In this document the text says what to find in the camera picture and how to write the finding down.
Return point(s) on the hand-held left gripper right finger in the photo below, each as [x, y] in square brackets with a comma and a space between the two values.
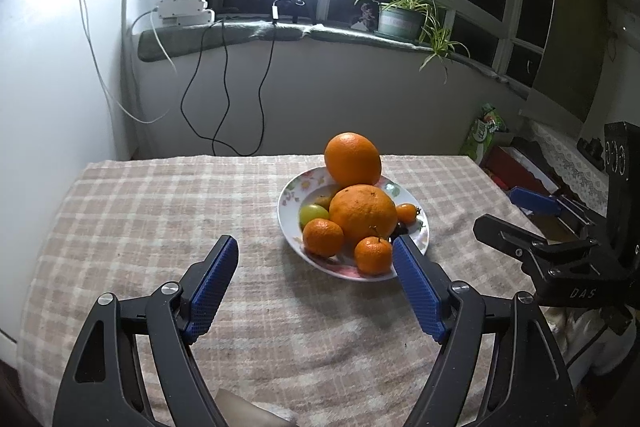
[417, 287]

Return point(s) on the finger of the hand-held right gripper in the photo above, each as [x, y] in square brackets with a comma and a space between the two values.
[505, 237]
[532, 201]

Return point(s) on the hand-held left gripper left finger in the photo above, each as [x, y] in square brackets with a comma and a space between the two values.
[215, 287]

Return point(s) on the small mandarin with stem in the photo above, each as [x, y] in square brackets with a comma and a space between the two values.
[373, 255]

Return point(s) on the dark plum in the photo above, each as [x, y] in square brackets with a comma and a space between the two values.
[401, 231]

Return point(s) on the tiny orange kumquat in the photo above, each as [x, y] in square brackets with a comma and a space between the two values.
[406, 213]

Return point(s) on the large round orange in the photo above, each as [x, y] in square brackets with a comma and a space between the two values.
[362, 214]

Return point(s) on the small stemless mandarin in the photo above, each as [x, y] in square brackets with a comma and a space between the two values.
[322, 237]

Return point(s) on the green grape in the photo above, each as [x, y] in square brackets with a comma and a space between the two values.
[310, 215]

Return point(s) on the floral rimmed white plate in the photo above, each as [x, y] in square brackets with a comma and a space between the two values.
[295, 197]

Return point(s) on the small brown fruit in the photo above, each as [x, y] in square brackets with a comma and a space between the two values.
[324, 201]

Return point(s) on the large oval orange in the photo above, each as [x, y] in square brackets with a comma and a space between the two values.
[352, 159]

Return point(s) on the red cardboard box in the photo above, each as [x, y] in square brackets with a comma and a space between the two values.
[520, 172]

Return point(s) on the white lace cloth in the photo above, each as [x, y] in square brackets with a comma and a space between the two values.
[565, 162]

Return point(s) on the beige checked tablecloth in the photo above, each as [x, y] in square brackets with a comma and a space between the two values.
[150, 217]

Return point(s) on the person's beige garment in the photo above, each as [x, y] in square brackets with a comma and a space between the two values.
[250, 409]

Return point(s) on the potted spider plant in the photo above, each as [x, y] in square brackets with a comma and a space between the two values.
[400, 19]

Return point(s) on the white refrigerator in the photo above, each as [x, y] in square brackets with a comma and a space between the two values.
[50, 107]

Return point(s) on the grey windowsill mat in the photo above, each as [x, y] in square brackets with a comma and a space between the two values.
[225, 37]

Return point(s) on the white power strip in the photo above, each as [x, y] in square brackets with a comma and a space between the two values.
[182, 9]

